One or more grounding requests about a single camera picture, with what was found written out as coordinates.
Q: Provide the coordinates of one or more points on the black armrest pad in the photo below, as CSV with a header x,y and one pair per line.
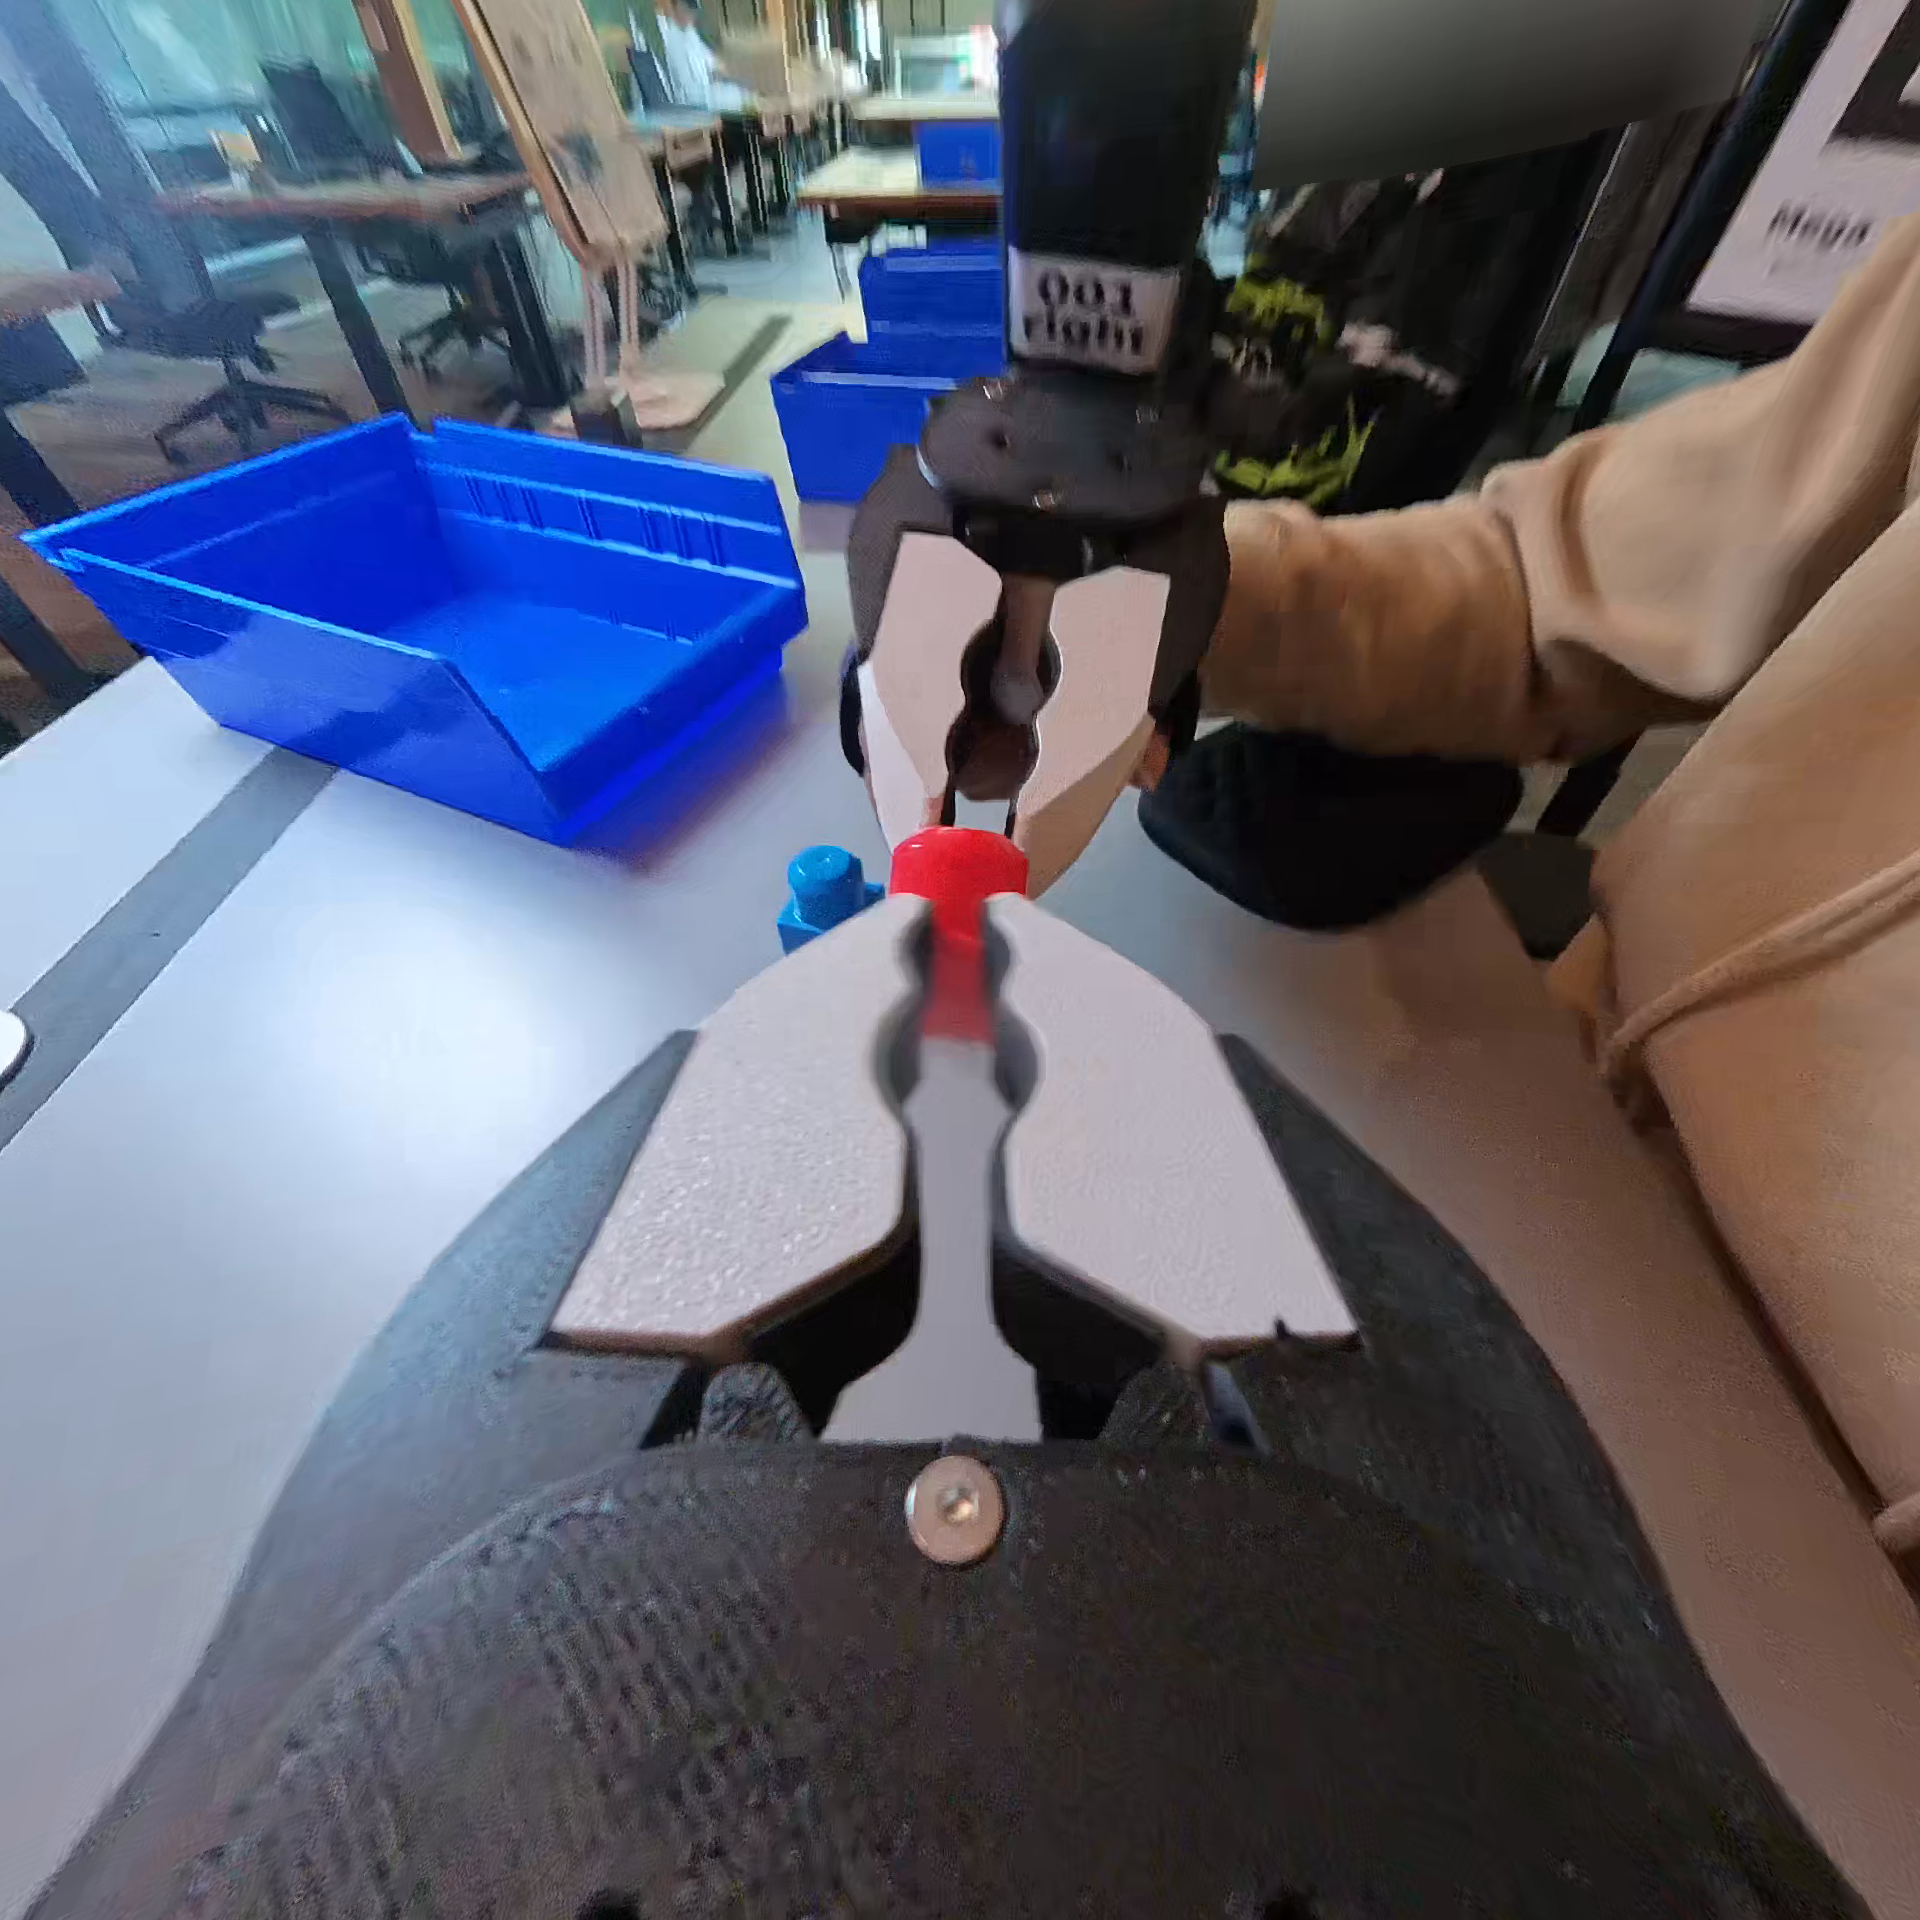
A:
x,y
1320,839

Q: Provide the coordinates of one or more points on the red mega block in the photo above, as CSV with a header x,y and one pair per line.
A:
x,y
957,876

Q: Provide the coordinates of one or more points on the wooden easel board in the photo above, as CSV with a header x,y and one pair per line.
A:
x,y
578,136

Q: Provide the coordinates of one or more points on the black tripod pole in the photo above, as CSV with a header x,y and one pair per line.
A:
x,y
1708,194

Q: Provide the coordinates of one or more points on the blue plastic bin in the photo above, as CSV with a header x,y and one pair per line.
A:
x,y
495,643
858,429
932,301
957,154

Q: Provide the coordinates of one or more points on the blue mega block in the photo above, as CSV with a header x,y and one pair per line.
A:
x,y
823,893

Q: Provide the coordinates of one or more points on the black office chair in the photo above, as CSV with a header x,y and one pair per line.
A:
x,y
240,324

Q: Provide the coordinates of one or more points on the person's right forearm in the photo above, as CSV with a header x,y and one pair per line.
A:
x,y
1574,570

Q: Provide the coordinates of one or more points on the wooden desk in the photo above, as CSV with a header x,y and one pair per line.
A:
x,y
344,198

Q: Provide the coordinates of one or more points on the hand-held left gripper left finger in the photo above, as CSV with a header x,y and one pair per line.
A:
x,y
764,1169

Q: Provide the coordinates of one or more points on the framed black white sign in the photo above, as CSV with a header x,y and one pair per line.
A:
x,y
1830,182

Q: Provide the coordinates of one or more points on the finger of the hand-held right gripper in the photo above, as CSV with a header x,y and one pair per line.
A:
x,y
1102,690
920,673

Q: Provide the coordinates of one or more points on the black garment green print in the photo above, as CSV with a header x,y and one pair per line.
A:
x,y
1394,376

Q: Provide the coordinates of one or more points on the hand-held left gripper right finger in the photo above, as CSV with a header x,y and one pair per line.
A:
x,y
1153,1169

